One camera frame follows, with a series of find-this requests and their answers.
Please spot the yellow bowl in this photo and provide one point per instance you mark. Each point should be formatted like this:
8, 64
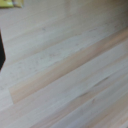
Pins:
10, 2

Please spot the black fabric storage box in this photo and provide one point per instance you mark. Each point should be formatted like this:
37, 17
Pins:
1, 53

